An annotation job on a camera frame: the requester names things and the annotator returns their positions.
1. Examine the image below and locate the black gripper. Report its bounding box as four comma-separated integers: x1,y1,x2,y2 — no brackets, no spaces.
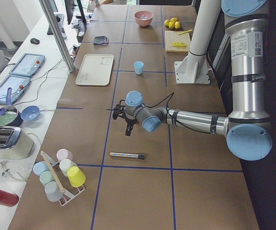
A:
125,115,138,136

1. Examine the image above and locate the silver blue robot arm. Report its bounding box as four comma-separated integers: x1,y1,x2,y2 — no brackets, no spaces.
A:
113,0,272,161

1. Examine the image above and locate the light blue plastic cup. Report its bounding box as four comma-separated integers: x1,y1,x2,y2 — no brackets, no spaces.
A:
134,61,144,75

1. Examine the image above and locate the pink plastic cup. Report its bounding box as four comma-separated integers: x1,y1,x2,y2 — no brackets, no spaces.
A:
56,149,73,162

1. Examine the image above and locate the yellow plastic cup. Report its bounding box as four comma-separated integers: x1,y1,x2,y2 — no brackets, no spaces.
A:
67,166,86,187

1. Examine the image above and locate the white plastic cup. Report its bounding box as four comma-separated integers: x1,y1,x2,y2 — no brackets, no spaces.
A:
59,158,77,177

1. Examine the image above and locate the green plastic cup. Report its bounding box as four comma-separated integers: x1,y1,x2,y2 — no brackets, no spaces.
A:
39,171,55,187

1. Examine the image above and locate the grey plastic cup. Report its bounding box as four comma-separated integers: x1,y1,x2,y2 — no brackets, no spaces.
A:
45,181,63,202

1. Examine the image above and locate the pink bowl with ice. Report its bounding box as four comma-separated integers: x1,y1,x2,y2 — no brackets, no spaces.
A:
134,11,153,27

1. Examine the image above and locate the steel muddler black tip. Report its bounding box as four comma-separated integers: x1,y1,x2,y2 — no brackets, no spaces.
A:
109,152,145,160

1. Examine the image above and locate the cream bear serving tray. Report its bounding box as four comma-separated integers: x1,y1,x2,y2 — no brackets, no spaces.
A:
75,54,114,86

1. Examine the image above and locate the grey folded cloth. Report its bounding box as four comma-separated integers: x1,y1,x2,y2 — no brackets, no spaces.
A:
93,35,109,46

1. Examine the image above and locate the lemon slices row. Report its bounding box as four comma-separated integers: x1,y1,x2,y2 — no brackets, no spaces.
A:
171,42,186,47

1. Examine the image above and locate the bamboo cutting board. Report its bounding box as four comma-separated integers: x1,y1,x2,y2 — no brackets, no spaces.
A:
165,31,191,53

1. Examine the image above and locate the blue bowl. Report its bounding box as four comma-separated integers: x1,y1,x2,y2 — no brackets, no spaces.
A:
21,105,40,121

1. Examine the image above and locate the yellow lemon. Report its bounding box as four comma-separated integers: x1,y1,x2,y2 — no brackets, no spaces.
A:
168,21,175,29
174,21,181,30
164,20,170,27
170,17,179,23

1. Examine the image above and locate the yellow plastic knife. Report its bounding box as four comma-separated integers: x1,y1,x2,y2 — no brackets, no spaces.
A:
178,29,193,35

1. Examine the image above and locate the blue teach pendant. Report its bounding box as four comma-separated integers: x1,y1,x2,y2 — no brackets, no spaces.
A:
9,53,45,78
0,75,31,104

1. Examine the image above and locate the black computer mouse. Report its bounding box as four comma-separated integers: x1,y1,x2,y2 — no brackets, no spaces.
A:
30,38,40,45

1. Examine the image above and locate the cream toaster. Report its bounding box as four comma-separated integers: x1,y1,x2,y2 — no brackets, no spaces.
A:
0,126,34,160

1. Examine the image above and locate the red cylinder bottle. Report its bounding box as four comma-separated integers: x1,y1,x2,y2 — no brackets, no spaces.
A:
0,190,19,207

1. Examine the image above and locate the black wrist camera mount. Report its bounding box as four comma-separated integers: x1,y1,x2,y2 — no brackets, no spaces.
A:
112,99,126,120

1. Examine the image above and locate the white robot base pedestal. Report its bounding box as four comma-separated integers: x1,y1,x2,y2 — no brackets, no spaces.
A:
174,0,221,84

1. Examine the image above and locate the white wire cup rack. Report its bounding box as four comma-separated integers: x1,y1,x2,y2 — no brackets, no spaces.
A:
40,151,85,207

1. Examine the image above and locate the aluminium frame post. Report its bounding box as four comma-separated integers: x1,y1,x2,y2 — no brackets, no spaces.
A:
39,0,75,72

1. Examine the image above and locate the blue saucepan with handle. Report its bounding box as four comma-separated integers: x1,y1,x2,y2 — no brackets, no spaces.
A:
0,87,23,127

